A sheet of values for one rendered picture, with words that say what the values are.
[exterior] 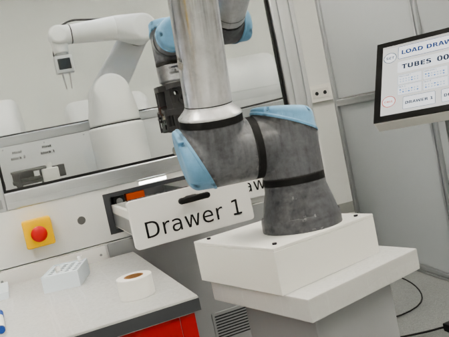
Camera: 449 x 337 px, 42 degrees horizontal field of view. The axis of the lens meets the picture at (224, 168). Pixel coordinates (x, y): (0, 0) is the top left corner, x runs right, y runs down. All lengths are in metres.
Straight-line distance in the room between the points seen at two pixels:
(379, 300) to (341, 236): 0.15
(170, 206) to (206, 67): 0.43
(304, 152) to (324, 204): 0.10
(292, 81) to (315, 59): 3.57
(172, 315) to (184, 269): 0.63
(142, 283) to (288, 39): 0.98
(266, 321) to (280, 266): 0.18
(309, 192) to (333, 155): 4.36
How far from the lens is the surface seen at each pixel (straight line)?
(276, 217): 1.06
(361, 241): 1.10
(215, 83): 1.00
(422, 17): 3.05
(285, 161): 1.04
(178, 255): 1.70
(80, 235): 1.63
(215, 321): 1.77
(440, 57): 1.88
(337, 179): 5.43
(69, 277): 1.39
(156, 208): 1.32
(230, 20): 1.29
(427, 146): 3.17
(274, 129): 1.04
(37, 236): 1.55
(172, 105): 1.42
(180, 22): 1.00
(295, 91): 1.83
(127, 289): 1.15
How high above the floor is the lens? 1.06
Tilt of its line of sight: 5 degrees down
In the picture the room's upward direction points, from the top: 12 degrees counter-clockwise
